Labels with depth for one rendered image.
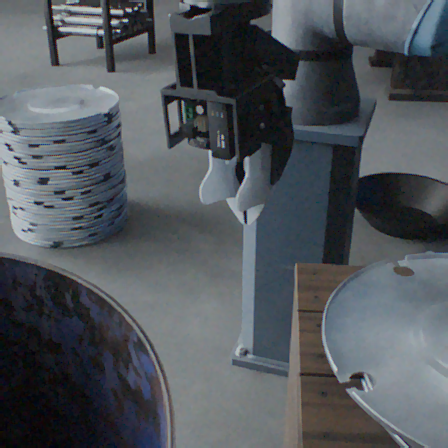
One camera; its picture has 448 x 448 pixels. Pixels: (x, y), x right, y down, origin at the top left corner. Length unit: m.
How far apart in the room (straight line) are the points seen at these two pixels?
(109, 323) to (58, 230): 1.00
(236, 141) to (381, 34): 0.37
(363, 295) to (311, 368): 0.09
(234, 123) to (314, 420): 0.25
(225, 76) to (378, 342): 0.27
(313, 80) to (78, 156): 0.67
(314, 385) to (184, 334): 0.63
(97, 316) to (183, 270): 0.88
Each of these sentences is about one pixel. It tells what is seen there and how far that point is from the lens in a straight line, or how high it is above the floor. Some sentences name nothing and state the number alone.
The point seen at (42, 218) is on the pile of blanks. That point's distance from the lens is 1.44.
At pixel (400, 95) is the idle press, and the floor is 0.02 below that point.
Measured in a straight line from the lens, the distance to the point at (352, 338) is 0.55.
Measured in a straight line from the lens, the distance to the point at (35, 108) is 1.43.
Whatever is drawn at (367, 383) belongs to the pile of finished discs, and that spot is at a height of 0.36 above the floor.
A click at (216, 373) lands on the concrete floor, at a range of 1.07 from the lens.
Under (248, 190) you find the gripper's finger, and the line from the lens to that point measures 0.52.
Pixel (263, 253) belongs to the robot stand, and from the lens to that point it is 0.95.
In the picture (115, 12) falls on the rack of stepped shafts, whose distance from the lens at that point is 2.95.
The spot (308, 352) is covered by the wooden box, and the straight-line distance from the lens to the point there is 0.59.
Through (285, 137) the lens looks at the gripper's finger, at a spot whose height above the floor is 0.55.
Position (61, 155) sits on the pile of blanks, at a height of 0.23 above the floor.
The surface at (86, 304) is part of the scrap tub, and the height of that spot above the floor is 0.46.
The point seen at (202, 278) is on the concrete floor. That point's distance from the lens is 1.30.
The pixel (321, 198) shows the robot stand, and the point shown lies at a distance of 0.88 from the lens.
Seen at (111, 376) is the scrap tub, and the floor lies 0.41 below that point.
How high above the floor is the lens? 0.73
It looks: 29 degrees down
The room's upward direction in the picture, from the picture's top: straight up
